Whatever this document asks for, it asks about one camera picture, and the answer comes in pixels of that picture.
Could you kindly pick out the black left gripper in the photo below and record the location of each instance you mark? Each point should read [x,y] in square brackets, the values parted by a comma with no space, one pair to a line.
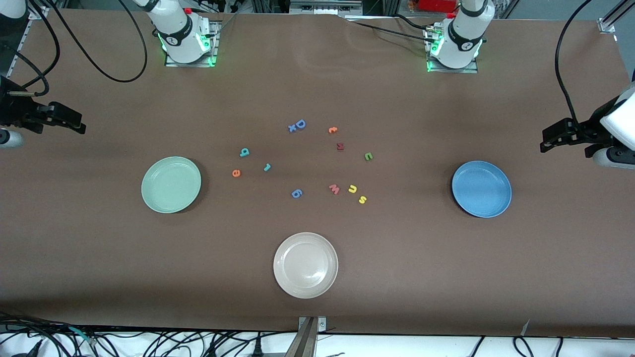
[591,130]

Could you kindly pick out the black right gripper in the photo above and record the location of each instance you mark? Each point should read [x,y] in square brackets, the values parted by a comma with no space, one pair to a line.
[14,110]

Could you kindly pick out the blue plate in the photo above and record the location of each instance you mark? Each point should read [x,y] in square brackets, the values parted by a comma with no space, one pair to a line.
[481,189]

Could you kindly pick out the green plate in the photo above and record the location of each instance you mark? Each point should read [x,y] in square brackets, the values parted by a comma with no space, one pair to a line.
[171,185]

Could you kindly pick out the red box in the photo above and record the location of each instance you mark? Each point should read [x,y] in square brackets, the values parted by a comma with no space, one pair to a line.
[436,5]

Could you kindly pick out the blue letter D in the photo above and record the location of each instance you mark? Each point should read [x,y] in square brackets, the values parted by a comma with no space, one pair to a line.
[300,120]

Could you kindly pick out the pink letter w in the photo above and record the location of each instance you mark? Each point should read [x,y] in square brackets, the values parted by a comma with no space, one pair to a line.
[334,190]

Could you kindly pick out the blue number 6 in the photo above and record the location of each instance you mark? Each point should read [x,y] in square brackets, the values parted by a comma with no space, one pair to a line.
[296,194]

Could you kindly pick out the grey metal box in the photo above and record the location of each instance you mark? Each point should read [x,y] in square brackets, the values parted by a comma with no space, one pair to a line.
[325,6]

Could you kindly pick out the beige plate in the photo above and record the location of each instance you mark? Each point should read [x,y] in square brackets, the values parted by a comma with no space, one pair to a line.
[305,265]

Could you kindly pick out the brown table cover sheet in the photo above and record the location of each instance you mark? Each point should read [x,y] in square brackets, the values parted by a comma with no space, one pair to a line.
[317,307]

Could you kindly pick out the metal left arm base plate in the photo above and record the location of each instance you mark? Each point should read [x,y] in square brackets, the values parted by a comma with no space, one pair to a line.
[471,71]

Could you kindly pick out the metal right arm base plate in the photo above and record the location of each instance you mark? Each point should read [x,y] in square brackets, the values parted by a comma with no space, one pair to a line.
[173,63]

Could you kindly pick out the aluminium camera post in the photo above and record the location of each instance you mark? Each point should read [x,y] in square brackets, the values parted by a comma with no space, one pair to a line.
[306,342]

